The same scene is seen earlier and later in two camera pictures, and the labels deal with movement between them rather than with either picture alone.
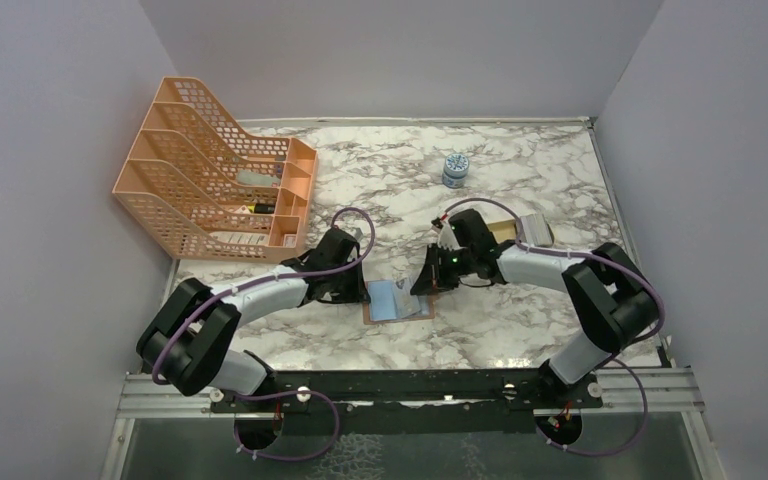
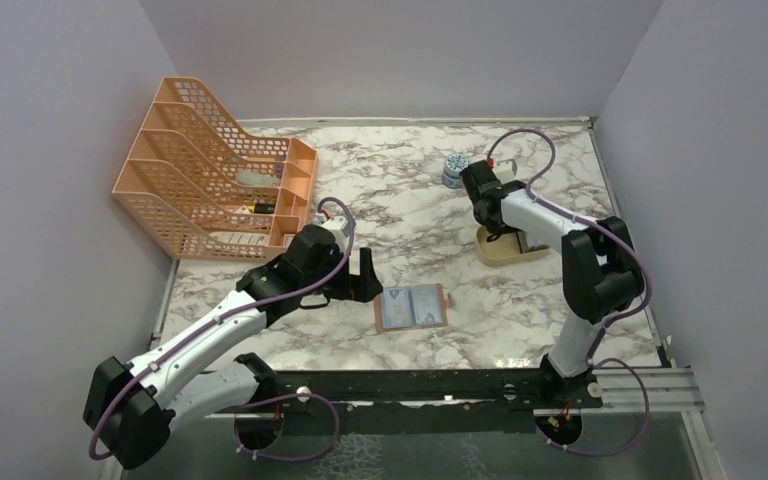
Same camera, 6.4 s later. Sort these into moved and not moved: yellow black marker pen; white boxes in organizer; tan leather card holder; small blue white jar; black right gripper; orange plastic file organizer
Moved: tan leather card holder; black right gripper
Not moved: yellow black marker pen; small blue white jar; orange plastic file organizer; white boxes in organizer
